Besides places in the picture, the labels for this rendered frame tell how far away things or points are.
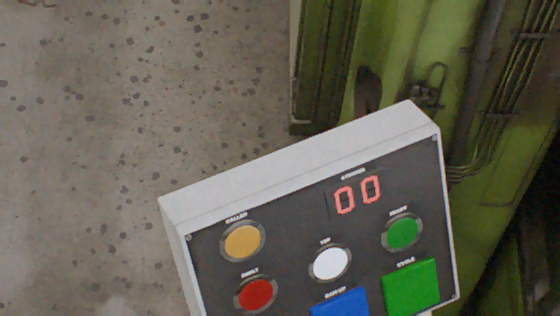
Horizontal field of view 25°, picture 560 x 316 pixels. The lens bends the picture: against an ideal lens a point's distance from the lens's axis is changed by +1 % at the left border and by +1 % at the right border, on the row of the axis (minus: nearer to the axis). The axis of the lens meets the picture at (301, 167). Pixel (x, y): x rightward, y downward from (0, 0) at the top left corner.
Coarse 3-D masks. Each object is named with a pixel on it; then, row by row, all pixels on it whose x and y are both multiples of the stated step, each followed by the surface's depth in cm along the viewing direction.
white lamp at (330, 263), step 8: (336, 248) 151; (320, 256) 150; (328, 256) 151; (336, 256) 151; (344, 256) 152; (320, 264) 151; (328, 264) 151; (336, 264) 152; (344, 264) 152; (320, 272) 151; (328, 272) 152; (336, 272) 153
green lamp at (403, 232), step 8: (400, 224) 153; (408, 224) 153; (416, 224) 154; (392, 232) 153; (400, 232) 153; (408, 232) 154; (416, 232) 155; (392, 240) 154; (400, 240) 154; (408, 240) 155
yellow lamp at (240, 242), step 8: (232, 232) 143; (240, 232) 143; (248, 232) 144; (256, 232) 144; (232, 240) 143; (240, 240) 144; (248, 240) 144; (256, 240) 145; (232, 248) 144; (240, 248) 144; (248, 248) 145; (232, 256) 145; (240, 256) 145
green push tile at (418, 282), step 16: (432, 256) 158; (400, 272) 157; (416, 272) 158; (432, 272) 159; (384, 288) 157; (400, 288) 158; (416, 288) 159; (432, 288) 160; (384, 304) 159; (400, 304) 159; (416, 304) 161; (432, 304) 162
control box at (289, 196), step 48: (336, 144) 149; (384, 144) 147; (432, 144) 149; (192, 192) 146; (240, 192) 144; (288, 192) 144; (336, 192) 146; (384, 192) 149; (432, 192) 153; (192, 240) 141; (288, 240) 147; (336, 240) 150; (384, 240) 153; (432, 240) 157; (192, 288) 146; (240, 288) 148; (288, 288) 151; (336, 288) 154
